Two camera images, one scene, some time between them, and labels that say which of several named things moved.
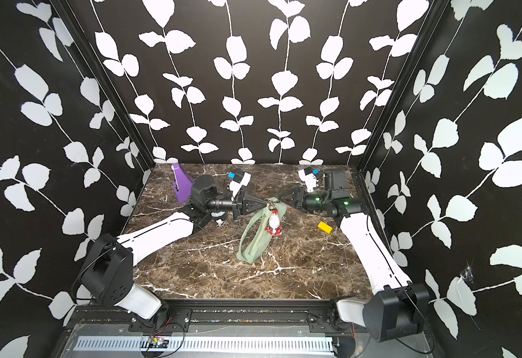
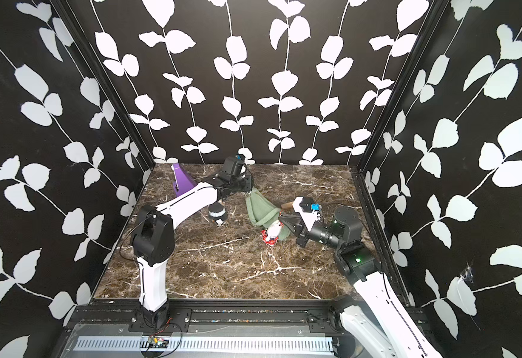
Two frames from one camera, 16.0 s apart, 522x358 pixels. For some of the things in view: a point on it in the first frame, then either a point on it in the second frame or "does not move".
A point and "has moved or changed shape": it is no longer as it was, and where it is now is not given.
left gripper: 243,201 to 248,180
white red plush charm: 274,227 has moved or changed shape
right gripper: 300,198 to 302,236
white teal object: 308,176 to 308,210
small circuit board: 156,342 does not move
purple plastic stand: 183,183 does not move
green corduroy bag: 261,239 has moved or changed shape
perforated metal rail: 206,343 does not move
